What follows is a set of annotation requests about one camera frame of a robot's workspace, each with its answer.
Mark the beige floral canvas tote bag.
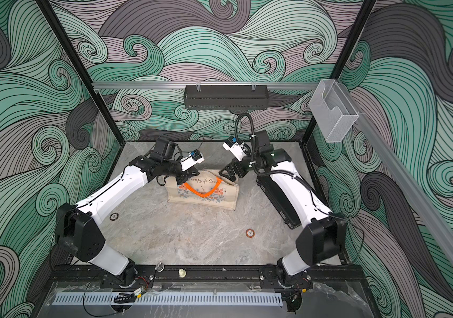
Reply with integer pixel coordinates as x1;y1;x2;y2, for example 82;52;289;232
164;170;240;211

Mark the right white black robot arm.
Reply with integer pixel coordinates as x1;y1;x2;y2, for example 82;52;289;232
220;143;347;276

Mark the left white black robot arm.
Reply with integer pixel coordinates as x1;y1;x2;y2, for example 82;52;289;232
55;150;204;287

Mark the clear round knob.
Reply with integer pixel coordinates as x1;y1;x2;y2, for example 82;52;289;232
155;262;164;272

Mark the cream round knob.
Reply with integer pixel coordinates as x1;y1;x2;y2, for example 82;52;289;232
178;268;186;278

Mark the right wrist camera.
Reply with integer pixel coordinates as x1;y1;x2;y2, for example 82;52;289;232
223;136;250;162

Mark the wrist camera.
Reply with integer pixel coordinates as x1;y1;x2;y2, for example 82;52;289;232
223;136;250;162
180;149;205;172

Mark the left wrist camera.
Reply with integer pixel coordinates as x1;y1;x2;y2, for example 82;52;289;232
180;149;205;172

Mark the aluminium back wall rail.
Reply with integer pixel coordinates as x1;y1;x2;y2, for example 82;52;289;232
92;80;319;91

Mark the aluminium wall rail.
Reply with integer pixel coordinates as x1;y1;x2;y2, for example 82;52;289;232
335;81;453;307
92;80;319;91

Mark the clear acrylic wall holder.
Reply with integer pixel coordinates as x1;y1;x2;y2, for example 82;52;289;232
309;79;359;143

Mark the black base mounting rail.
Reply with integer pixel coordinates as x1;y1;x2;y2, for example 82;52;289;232
45;264;368;292

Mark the white slotted cable duct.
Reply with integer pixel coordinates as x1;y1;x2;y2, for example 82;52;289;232
51;291;283;307

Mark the aluminium right wall rail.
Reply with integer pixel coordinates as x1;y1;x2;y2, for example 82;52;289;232
335;81;453;307

